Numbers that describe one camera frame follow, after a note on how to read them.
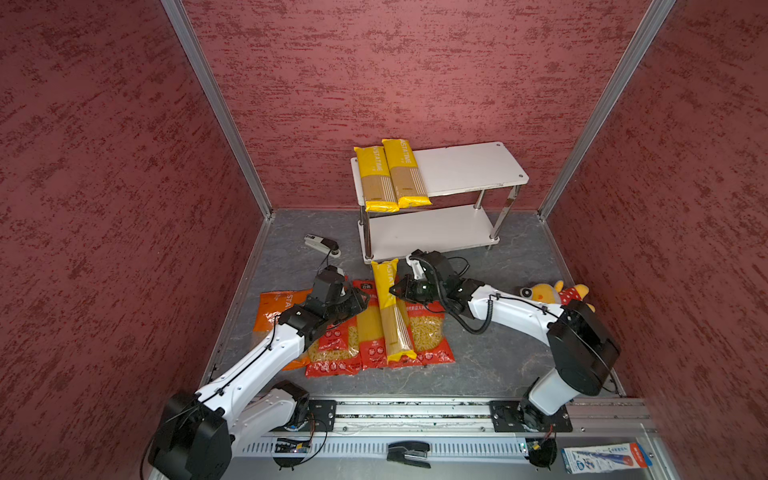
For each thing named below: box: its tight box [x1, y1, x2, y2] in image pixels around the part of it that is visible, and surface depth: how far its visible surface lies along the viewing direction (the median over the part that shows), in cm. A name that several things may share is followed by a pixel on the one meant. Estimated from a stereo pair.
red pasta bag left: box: [305, 316, 362, 378], surface depth 81 cm
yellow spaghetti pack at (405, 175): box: [382, 139, 432, 208], surface depth 83 cm
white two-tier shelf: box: [350, 142, 529, 264], surface depth 96 cm
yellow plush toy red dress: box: [520, 280, 596, 313], surface depth 94 cm
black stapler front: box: [386, 440, 431, 469], surface depth 69 cm
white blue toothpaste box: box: [561, 442, 653, 475], surface depth 70 cm
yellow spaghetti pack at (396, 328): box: [371, 258, 417, 363], surface depth 82 cm
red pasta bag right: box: [388, 300, 455, 368], surface depth 85 cm
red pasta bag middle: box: [352, 279, 388, 370], surface depth 85 cm
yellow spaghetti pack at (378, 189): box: [354, 146, 400, 213], surface depth 79 cm
